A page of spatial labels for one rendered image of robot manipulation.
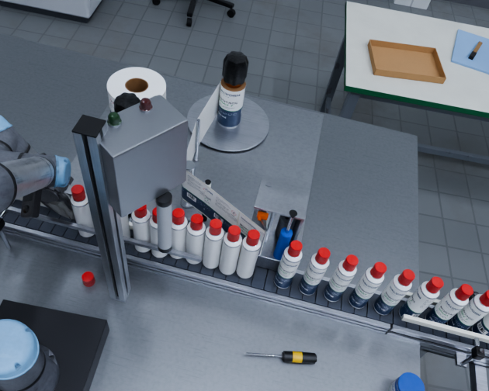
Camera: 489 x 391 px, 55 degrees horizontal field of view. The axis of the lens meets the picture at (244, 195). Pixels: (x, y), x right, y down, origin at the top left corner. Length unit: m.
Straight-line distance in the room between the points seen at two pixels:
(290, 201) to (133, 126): 0.51
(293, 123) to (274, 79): 1.66
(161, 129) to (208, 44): 2.84
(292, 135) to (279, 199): 0.59
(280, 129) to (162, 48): 1.99
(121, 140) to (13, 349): 0.48
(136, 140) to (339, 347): 0.86
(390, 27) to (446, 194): 1.08
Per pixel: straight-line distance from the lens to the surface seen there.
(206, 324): 1.39
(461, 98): 2.44
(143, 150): 0.90
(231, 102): 1.67
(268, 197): 1.24
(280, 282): 1.38
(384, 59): 2.49
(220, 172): 1.62
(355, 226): 1.66
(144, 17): 3.98
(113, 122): 0.91
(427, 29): 2.84
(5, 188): 0.88
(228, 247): 1.27
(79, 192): 1.32
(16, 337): 1.11
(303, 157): 1.73
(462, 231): 3.02
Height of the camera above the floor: 2.11
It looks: 52 degrees down
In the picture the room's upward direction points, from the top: 11 degrees clockwise
